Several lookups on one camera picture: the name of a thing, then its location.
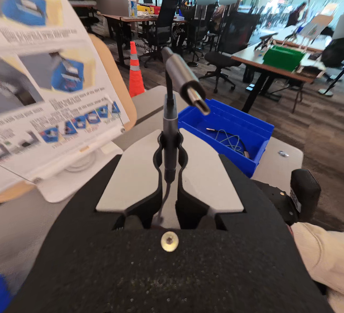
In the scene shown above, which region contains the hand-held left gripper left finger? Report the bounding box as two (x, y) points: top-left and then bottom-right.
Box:
(95, 129), (164, 229)

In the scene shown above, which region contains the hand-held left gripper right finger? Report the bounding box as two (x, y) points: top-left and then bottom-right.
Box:
(176, 128), (245, 229)

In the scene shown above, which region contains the grey plug USB cable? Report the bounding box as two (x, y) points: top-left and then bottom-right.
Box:
(156, 181), (172, 225)

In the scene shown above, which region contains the grey USB hub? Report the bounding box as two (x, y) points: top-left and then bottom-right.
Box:
(161, 46), (212, 185)

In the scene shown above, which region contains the blue plastic bin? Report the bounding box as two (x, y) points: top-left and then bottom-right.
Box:
(177, 98), (275, 179)
(0, 274), (12, 307)

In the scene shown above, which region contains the instruction sheet on wooden stand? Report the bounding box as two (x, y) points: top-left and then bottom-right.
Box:
(0, 33), (138, 203)

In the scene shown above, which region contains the orange traffic cone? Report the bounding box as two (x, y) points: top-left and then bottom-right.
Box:
(128, 41), (145, 98)

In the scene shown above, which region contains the black office chair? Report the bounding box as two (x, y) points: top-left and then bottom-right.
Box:
(145, 0), (180, 70)
(199, 10), (242, 94)

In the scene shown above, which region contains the green plastic bin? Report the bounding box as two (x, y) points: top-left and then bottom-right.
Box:
(263, 45), (306, 72)

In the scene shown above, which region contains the wooden office desk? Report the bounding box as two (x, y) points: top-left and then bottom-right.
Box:
(101, 14), (187, 72)
(231, 32), (327, 115)

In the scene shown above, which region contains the printed instruction sheet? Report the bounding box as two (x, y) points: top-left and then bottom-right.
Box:
(0, 0), (129, 182)

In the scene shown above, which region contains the teal braided USB cable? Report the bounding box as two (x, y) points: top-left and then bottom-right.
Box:
(215, 130), (241, 155)

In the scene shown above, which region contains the grey adapter with black cable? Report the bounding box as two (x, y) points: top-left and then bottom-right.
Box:
(206, 127), (251, 158)

